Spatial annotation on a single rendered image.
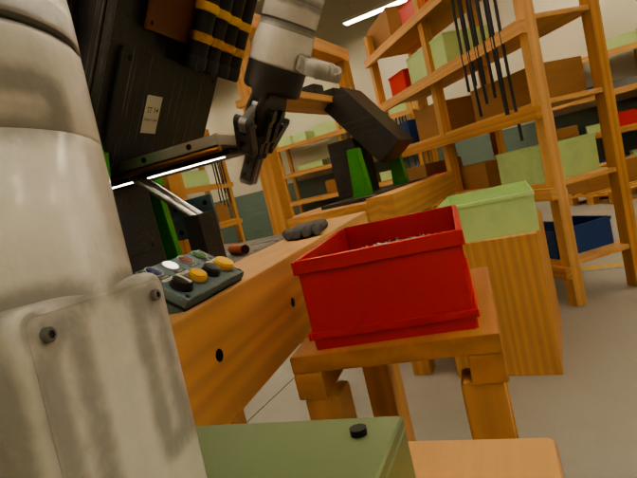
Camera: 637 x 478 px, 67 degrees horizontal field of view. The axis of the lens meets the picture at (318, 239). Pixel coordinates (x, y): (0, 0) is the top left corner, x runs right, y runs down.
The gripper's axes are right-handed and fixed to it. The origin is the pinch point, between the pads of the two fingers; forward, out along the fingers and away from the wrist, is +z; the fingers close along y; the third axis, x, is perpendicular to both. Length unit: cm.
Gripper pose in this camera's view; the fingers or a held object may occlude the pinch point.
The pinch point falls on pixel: (250, 170)
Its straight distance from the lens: 67.4
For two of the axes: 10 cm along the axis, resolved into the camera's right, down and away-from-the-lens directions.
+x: 9.0, 3.8, -2.2
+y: -3.3, 2.4, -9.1
